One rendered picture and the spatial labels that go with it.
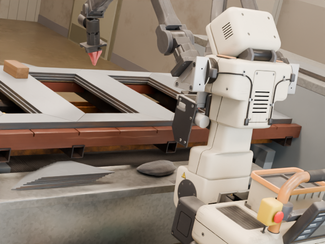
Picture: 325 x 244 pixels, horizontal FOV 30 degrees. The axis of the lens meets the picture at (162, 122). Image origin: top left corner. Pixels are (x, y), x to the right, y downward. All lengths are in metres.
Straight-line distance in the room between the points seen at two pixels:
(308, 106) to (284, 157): 0.30
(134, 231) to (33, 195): 0.65
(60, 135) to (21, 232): 0.37
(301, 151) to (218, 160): 1.05
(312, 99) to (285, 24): 2.48
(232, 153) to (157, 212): 0.58
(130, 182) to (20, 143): 0.43
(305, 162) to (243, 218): 1.24
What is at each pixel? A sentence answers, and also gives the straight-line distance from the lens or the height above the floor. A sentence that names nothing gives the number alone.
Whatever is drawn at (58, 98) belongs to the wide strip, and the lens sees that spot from 2.51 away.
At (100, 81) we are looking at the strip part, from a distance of 2.91.
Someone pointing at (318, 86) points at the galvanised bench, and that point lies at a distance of 3.01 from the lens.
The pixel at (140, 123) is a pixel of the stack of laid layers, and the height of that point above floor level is 0.84.
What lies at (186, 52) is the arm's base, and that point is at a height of 1.23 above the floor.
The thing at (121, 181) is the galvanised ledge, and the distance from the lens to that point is 2.24.
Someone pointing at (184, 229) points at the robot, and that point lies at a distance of 2.04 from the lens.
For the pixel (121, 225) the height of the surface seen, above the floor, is 0.43.
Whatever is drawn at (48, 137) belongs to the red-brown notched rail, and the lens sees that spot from 2.17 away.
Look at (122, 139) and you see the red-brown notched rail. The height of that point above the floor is 0.79.
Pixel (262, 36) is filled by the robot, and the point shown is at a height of 1.32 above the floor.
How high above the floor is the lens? 1.55
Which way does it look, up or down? 16 degrees down
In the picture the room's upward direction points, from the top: 13 degrees clockwise
